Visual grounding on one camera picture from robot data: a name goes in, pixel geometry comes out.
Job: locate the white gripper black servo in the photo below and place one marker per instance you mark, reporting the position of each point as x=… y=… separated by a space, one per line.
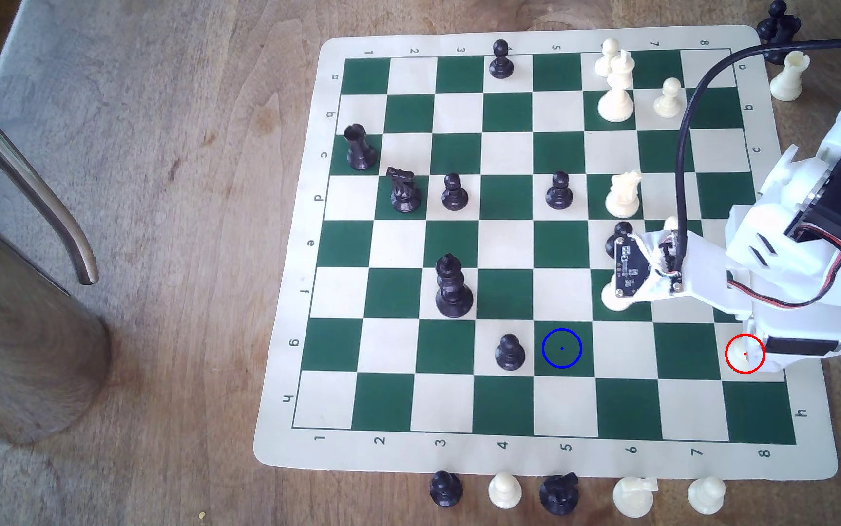
x=803 y=347

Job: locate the white pawn chess piece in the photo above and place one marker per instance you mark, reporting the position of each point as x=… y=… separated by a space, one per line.
x=504 y=492
x=668 y=102
x=605 y=64
x=670 y=224
x=705 y=497
x=613 y=301

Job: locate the white knight chess piece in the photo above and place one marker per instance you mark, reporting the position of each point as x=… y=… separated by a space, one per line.
x=623 y=197
x=632 y=498

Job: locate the black pawn chess piece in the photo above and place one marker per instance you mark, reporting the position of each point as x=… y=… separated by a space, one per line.
x=618 y=237
x=510 y=354
x=501 y=67
x=559 y=194
x=446 y=491
x=454 y=196

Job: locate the black knight chess piece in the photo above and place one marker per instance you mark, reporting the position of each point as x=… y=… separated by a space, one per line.
x=559 y=497
x=404 y=196

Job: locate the green white chess mat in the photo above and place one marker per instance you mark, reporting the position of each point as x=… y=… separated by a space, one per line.
x=508 y=292

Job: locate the white king chess piece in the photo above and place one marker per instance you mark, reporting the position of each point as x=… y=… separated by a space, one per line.
x=616 y=102

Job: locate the black king chess piece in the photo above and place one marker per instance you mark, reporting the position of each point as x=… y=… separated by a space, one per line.
x=454 y=292

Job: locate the black rook chess piece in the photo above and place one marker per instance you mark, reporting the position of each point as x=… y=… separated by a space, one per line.
x=360 y=150

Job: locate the stainless steel pitcher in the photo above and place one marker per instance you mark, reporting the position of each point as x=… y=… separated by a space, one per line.
x=18 y=351

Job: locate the wrist camera on white bracket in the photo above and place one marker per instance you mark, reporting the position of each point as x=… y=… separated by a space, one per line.
x=629 y=267

